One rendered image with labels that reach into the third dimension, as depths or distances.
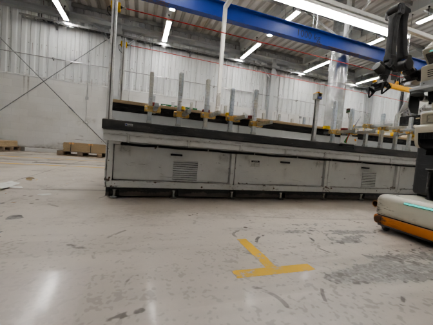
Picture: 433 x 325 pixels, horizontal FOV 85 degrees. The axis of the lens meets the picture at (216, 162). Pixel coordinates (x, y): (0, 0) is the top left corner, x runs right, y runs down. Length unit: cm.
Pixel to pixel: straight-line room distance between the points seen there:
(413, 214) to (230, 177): 152
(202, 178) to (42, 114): 791
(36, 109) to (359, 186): 929
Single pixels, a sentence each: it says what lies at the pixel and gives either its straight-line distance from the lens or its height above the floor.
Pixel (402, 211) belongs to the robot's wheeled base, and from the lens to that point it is 214.
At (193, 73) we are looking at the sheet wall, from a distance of 991.
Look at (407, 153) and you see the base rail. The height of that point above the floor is 66.
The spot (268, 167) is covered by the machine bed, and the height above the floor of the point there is 37.
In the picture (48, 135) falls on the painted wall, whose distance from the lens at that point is 971.
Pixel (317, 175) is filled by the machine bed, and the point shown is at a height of 30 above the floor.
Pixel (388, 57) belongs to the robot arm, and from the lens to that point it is 218.
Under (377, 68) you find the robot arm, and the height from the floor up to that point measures 117.
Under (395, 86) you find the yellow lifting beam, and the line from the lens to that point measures 834.
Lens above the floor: 52
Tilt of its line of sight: 3 degrees down
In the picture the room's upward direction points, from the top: 5 degrees clockwise
